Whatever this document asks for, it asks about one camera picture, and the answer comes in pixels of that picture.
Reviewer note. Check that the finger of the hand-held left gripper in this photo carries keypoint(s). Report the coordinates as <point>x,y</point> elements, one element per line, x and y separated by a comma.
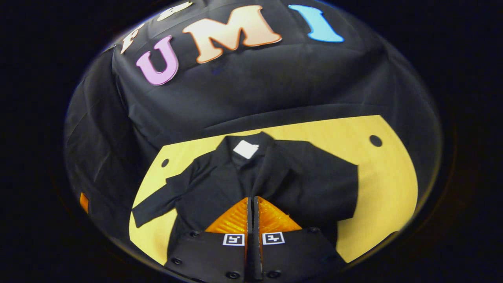
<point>83,203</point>

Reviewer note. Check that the black button shirt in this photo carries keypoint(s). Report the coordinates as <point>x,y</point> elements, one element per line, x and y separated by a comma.
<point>306,184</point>

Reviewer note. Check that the black backdrop cloth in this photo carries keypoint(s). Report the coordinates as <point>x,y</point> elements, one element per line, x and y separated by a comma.
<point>255,86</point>

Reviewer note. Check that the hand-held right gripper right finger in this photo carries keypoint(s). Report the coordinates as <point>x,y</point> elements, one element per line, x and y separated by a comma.
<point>294,257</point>

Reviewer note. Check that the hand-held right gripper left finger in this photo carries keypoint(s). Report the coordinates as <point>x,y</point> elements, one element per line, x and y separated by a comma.
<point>212,259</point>

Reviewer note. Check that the round black table grommet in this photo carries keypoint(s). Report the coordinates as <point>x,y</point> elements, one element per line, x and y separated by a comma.
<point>375,140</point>
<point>165,162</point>

